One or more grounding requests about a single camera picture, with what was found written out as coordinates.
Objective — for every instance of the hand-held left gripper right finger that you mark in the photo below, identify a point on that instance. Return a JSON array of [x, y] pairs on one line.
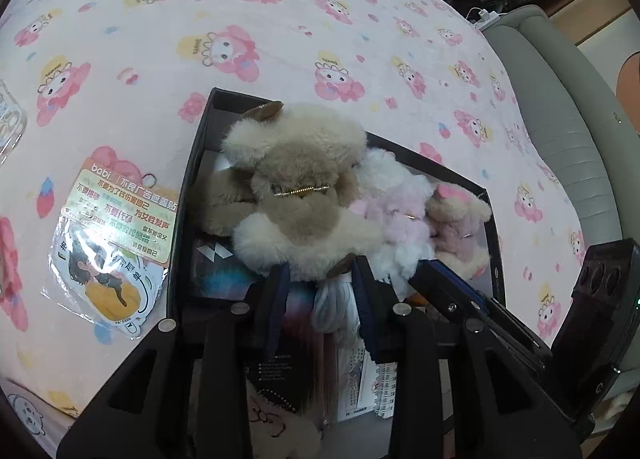
[[367, 319]]

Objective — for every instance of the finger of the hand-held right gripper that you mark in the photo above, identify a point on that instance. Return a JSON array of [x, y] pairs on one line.
[[465, 284], [440, 296]]

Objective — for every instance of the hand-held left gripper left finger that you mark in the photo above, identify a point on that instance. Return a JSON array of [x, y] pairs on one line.
[[277, 309]]

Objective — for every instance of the black cardboard box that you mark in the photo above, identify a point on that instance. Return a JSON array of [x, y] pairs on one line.
[[197, 149]]

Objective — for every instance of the cartoon sticker packet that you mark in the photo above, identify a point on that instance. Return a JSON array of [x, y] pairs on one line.
[[110, 239]]

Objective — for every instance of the clear plastic pouch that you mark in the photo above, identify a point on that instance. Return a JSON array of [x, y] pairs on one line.
[[10, 124]]

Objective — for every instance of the wooden comb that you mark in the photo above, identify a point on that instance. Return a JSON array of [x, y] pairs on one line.
[[416, 298]]

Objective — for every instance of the pink and black package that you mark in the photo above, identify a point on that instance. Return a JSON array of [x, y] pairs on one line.
[[310, 339]]

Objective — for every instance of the small pink beige plush bear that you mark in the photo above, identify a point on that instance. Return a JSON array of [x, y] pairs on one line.
[[457, 234]]

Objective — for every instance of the white notebook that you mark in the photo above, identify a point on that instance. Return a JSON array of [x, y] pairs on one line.
[[360, 379]]

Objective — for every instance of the small black box blue print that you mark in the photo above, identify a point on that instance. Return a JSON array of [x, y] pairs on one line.
[[215, 269]]

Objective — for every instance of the pink and white plush toy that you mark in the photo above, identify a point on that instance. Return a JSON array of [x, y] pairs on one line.
[[395, 204]]

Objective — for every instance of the grey padded headboard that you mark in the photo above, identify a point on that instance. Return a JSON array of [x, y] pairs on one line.
[[565, 139]]

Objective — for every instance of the white power strip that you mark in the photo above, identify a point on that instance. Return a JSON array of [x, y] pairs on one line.
[[487, 18]]

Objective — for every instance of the pink cartoon printed blanket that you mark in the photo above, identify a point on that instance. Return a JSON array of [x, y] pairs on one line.
[[150, 64]]

